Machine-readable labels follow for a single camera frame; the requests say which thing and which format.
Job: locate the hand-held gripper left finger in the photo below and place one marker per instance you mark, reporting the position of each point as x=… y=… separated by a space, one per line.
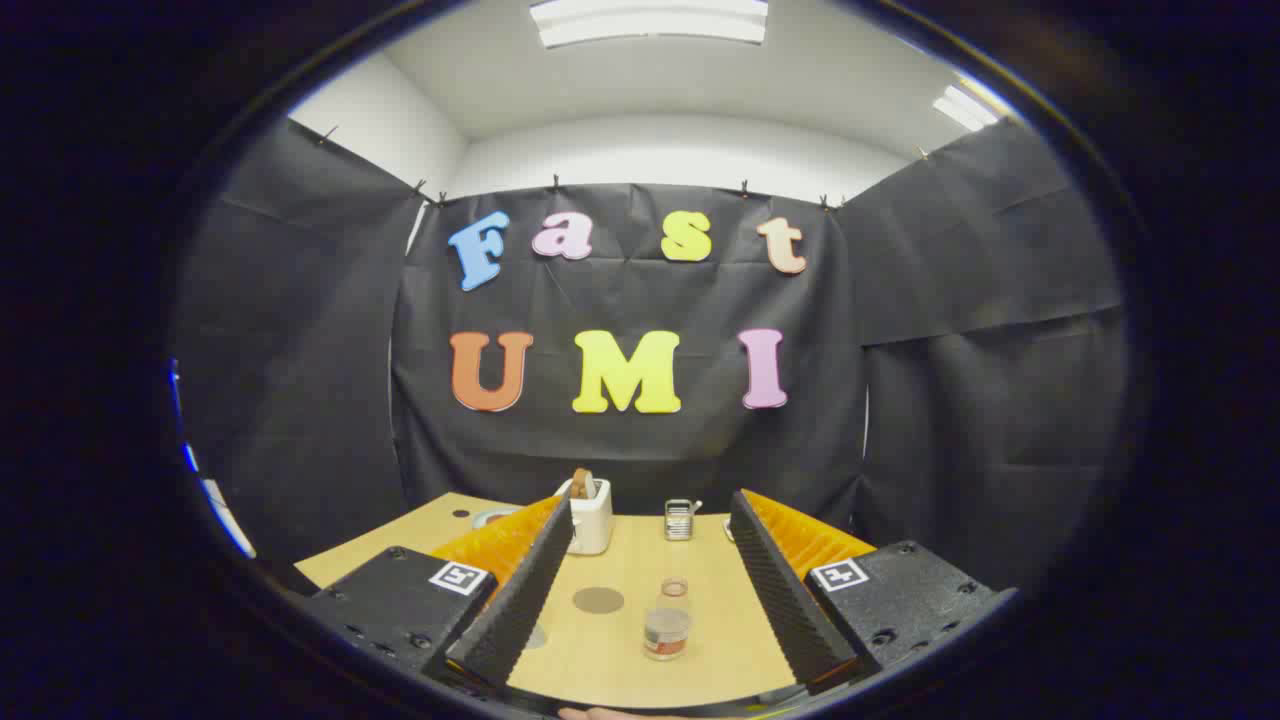
x=520 y=600

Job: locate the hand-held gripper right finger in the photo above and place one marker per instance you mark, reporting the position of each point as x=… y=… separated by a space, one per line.
x=785 y=600

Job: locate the white cup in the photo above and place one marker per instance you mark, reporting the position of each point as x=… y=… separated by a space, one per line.
x=537 y=637

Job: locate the round brown coaster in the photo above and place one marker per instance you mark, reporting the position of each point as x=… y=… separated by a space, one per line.
x=598 y=600

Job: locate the clear plastic juice bottle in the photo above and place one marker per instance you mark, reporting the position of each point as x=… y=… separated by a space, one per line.
x=667 y=630

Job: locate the wooden table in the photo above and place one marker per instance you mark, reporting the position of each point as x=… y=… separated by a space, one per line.
x=710 y=600

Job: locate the pale green plate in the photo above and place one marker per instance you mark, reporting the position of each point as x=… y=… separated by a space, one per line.
x=490 y=516

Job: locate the white toaster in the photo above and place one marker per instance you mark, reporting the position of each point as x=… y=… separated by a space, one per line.
x=592 y=528

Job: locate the brown bread slice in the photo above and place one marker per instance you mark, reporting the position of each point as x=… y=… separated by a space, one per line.
x=582 y=483

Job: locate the small ceiling light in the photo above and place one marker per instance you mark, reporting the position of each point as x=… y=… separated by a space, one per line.
x=965 y=107

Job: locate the long ceiling light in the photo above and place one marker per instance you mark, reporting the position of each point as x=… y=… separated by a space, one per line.
x=650 y=20

